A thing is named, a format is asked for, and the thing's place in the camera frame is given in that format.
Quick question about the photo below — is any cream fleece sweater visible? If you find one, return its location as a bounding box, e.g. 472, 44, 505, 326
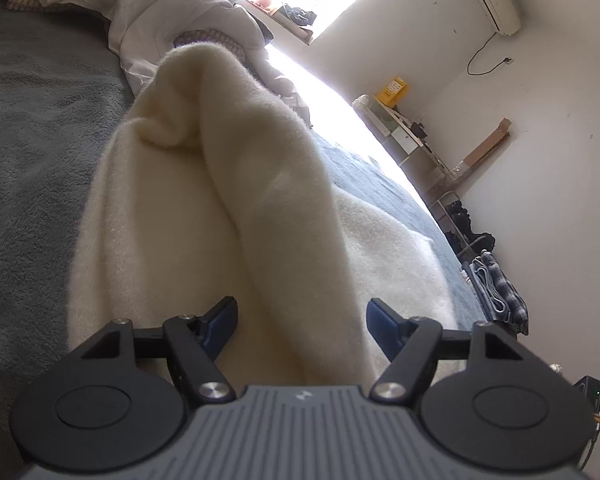
67, 44, 468, 388

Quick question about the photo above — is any plaid cloth bag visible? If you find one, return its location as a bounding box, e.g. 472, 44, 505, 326
463, 249, 529, 337

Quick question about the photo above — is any white side cabinet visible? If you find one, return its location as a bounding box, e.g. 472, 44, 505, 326
352, 94, 453, 202

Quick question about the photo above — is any yellow box on shelf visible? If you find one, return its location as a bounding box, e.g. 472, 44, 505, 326
376, 76, 410, 108

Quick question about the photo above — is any beige crumpled garment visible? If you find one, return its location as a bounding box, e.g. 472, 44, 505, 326
38, 0, 310, 122

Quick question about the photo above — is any cardboard strip on wall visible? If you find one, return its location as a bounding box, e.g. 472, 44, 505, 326
452, 118, 512, 181

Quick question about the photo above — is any air conditioner power cable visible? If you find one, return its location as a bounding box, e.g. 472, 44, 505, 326
466, 30, 514, 77

